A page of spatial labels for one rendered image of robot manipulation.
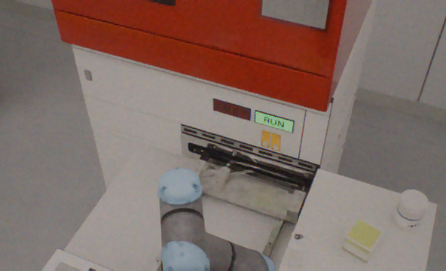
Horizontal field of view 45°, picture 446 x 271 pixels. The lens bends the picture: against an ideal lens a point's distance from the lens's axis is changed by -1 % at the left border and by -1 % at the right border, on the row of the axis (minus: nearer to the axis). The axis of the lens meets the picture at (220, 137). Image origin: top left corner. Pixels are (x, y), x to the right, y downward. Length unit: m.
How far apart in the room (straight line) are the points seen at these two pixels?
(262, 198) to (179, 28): 0.57
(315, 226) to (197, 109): 0.49
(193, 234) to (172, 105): 0.84
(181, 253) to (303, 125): 0.76
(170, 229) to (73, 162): 2.15
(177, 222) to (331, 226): 0.68
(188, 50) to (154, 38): 0.10
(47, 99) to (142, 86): 1.79
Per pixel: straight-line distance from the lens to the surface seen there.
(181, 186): 0.92
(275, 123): 1.55
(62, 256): 1.49
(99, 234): 1.68
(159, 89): 1.67
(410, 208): 1.48
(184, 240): 0.88
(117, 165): 2.07
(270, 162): 1.66
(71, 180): 2.94
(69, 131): 3.19
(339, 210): 1.54
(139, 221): 1.68
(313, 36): 1.28
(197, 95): 1.61
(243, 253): 0.96
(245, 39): 1.35
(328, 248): 1.47
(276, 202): 1.64
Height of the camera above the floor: 2.17
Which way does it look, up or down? 46 degrees down
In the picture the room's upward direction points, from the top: straight up
